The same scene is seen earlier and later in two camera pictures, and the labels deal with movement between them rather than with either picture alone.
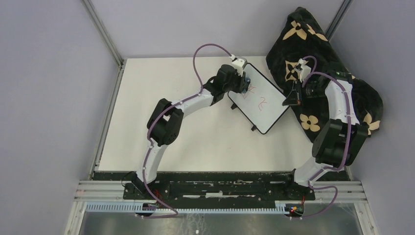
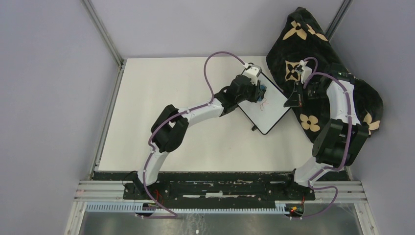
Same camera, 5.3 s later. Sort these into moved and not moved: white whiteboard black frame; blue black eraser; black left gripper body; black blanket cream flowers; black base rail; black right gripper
Moved: blue black eraser; black left gripper body
Not moved: black base rail; white whiteboard black frame; black right gripper; black blanket cream flowers
